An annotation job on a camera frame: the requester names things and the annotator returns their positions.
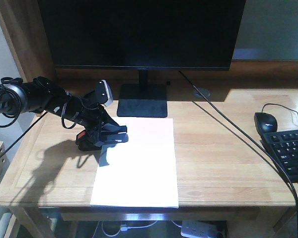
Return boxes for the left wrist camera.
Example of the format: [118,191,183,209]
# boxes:
[95,79,113,107]

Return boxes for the black stapler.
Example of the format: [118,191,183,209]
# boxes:
[75,130,105,151]

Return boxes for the white power strip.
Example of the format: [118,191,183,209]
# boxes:
[180,220,224,238]

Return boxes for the black keyboard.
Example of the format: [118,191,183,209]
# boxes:
[261,130,298,182]

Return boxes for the black monitor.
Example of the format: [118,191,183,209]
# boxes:
[38,0,245,118]

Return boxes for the black monitor cable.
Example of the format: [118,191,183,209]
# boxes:
[178,70,298,238]

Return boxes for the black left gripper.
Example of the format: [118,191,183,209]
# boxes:
[62,92,128,147]

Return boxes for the white paper sheets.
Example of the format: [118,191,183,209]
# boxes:
[90,117,179,208]

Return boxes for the white charger cable on floor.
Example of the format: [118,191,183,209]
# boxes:
[89,219,159,238]

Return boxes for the wooden desk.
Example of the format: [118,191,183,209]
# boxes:
[0,0,298,238]

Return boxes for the black computer mouse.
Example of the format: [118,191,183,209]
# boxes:
[254,112,278,135]

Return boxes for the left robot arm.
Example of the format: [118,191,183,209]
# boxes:
[0,76,128,151]

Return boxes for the desk cable grommet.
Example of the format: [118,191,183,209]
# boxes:
[193,88,211,98]

